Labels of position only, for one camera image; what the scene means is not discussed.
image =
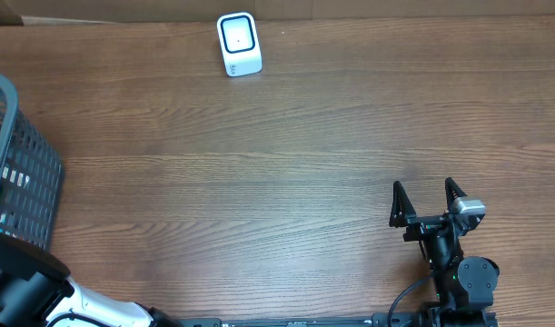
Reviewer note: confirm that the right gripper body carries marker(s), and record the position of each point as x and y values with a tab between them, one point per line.
422	224

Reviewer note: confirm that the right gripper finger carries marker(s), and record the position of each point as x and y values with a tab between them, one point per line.
401	210
453	191

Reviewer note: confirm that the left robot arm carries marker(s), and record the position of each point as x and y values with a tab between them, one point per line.
36	289

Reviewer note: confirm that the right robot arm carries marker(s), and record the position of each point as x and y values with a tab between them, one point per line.
464	286

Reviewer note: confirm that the white barcode scanner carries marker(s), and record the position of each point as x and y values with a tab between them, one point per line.
239	44

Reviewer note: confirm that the grey plastic mesh basket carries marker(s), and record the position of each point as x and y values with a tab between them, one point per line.
31	174

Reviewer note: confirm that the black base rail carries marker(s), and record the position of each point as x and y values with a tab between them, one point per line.
379	319

